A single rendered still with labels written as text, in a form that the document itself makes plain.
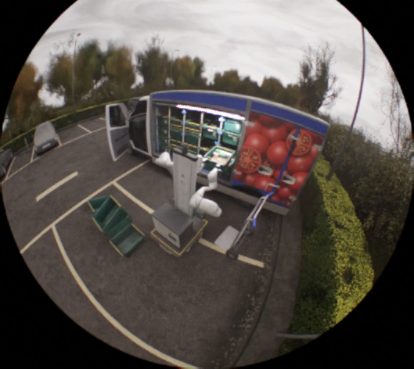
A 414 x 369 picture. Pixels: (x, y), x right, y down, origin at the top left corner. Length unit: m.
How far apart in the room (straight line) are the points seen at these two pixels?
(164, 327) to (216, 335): 0.76
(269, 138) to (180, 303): 3.12
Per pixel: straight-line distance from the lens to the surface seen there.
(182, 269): 2.59
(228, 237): 2.94
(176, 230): 1.94
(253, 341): 2.75
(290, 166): 2.69
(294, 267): 3.15
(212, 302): 2.55
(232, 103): 2.51
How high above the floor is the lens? 2.52
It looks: 31 degrees down
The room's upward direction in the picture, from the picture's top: 8 degrees clockwise
